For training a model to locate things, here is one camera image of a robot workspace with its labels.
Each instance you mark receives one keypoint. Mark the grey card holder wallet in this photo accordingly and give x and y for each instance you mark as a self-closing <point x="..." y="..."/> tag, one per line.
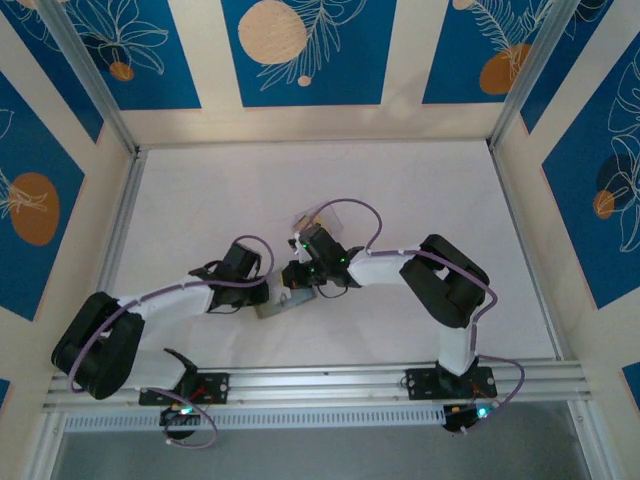
<point x="302" y="298"/>

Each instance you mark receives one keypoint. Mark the clear acrylic card box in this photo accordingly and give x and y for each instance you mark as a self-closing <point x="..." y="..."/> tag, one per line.
<point x="332" y="220"/>

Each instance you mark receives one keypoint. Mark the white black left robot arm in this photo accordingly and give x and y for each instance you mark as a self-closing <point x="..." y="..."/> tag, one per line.
<point x="175" y="302"/>

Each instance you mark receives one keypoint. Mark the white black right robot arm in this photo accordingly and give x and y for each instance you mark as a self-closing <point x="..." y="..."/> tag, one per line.
<point x="380" y="267"/>

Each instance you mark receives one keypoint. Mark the black controller board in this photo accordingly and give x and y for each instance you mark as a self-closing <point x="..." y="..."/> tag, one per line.
<point x="460" y="417"/>
<point x="172" y="417"/>

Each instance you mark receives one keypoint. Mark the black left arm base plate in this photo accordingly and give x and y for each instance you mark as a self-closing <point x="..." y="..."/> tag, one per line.
<point x="220" y="387"/>

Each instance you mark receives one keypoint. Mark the aluminium front frame rail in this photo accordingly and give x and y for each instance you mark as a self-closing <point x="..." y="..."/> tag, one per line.
<point x="320" y="382"/>

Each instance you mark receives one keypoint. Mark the aluminium side rail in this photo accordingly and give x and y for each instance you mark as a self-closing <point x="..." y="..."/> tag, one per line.
<point x="525" y="250"/>
<point x="126" y="210"/>

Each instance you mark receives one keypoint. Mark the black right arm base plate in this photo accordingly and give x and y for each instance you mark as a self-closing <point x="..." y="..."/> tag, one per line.
<point x="420" y="382"/>

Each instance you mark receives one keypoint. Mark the aluminium frame post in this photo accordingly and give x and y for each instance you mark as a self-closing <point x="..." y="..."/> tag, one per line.
<point x="540" y="60"/>
<point x="85" y="70"/>

